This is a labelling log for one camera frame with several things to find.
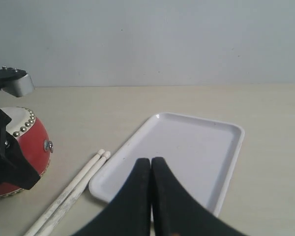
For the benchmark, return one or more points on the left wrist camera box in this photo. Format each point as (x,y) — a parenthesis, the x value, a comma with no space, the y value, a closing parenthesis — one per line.
(15,81)

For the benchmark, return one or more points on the small red drum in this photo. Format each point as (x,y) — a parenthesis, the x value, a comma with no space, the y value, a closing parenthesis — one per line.
(35,144)

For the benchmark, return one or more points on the white plastic tray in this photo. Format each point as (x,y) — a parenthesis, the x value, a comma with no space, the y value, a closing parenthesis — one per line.
(202,154)

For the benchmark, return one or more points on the white drumstick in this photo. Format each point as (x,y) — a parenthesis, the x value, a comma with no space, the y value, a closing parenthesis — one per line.
(64,191)
(71,196)

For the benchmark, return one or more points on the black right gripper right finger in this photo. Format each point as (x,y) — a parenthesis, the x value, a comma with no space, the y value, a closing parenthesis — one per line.
(176,212)

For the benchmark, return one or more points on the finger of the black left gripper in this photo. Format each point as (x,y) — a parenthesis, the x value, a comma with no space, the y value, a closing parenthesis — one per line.
(14,167)

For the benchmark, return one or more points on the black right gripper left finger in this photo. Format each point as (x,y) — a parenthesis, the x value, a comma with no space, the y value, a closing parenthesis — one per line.
(128,213)

